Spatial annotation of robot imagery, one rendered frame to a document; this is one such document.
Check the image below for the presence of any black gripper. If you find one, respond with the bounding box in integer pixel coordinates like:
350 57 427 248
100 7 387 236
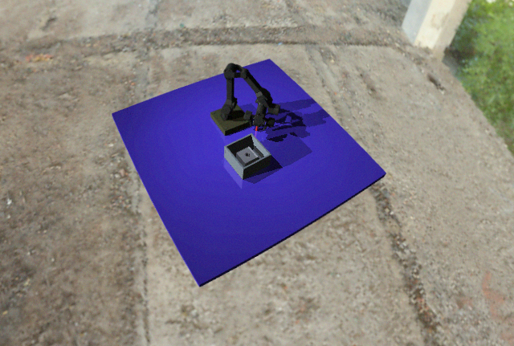
243 110 275 131

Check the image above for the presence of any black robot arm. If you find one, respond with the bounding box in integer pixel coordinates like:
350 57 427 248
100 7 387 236
220 63 280 127

